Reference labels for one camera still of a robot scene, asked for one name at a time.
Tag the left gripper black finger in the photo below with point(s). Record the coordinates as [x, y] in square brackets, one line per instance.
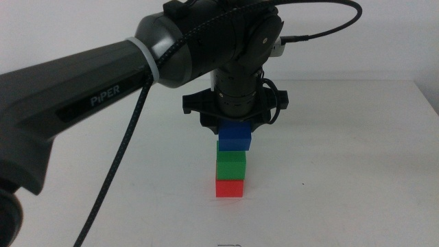
[210, 124]
[260, 123]

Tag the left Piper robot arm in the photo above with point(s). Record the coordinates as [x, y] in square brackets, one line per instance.
[68, 89]

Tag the blue cube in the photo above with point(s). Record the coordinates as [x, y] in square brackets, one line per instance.
[235, 137]

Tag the red cube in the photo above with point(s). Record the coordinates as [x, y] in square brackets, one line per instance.
[229, 188]

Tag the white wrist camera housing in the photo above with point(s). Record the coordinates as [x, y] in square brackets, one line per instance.
[279, 48]

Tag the green cube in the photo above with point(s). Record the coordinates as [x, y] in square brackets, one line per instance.
[230, 164]

